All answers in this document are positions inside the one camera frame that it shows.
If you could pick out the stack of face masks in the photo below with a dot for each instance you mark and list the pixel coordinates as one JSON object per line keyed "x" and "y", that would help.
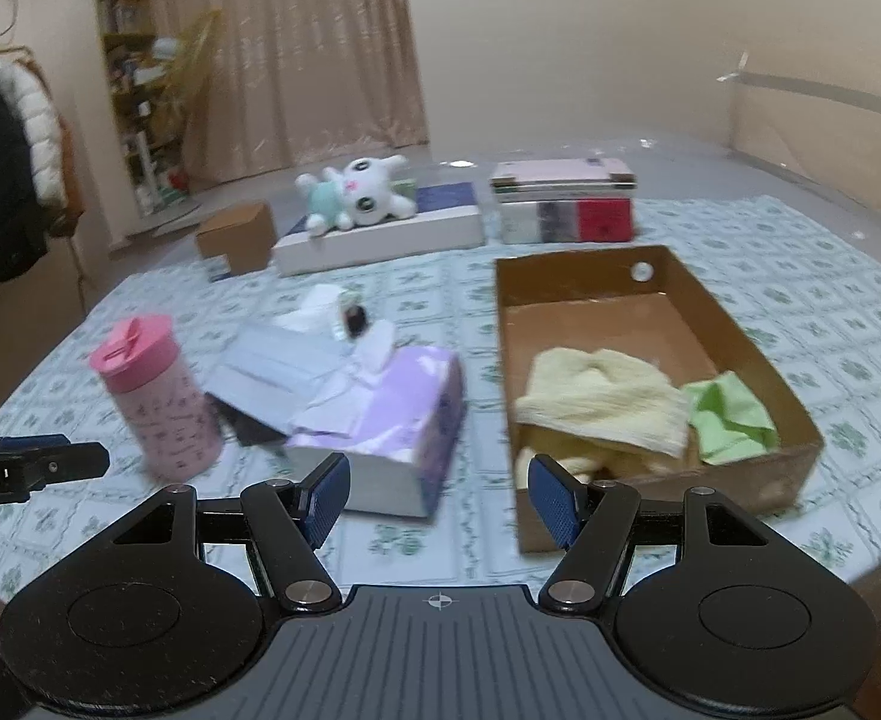
{"x": 271, "y": 374}

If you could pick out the white blue flat box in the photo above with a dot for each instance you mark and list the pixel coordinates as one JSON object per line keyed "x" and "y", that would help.
{"x": 449, "y": 218}

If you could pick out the stack of books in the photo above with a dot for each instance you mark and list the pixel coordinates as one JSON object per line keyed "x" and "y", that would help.
{"x": 584, "y": 200}

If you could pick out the green cleaning cloth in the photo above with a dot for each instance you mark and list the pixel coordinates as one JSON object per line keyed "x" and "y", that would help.
{"x": 730, "y": 422}

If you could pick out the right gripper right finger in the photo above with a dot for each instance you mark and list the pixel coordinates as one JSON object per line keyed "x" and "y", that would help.
{"x": 695, "y": 607}

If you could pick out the plastic wrapped headboard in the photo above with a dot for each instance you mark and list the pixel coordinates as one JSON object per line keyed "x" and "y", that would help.
{"x": 813, "y": 112}

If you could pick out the pink tumbler cup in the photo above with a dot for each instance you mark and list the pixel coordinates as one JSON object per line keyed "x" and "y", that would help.
{"x": 144, "y": 370}

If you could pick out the black red round pad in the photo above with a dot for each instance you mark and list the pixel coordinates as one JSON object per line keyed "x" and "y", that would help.
{"x": 354, "y": 320}

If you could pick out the white bunny plush toy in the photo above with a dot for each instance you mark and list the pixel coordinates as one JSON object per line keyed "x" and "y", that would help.
{"x": 362, "y": 194}

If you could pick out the purple tissue pack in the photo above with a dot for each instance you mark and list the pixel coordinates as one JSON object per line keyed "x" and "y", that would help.
{"x": 394, "y": 411}

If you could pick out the yellow towel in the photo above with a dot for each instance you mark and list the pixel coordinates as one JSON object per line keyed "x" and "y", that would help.
{"x": 600, "y": 413}

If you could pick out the white down jacket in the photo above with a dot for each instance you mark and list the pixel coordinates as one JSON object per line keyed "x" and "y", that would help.
{"x": 33, "y": 107}

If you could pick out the small brown cardboard box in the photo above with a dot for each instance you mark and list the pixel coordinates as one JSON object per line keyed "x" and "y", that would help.
{"x": 237, "y": 241}

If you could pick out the wooden bookshelf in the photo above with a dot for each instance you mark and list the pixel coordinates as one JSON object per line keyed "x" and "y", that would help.
{"x": 137, "y": 60}

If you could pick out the white fashion sock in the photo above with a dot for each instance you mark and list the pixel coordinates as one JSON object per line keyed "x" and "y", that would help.
{"x": 322, "y": 310}

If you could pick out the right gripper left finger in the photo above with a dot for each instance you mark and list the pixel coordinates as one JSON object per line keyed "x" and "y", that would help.
{"x": 173, "y": 601}

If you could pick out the beige curtain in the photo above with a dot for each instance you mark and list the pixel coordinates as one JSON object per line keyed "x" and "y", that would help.
{"x": 298, "y": 82}

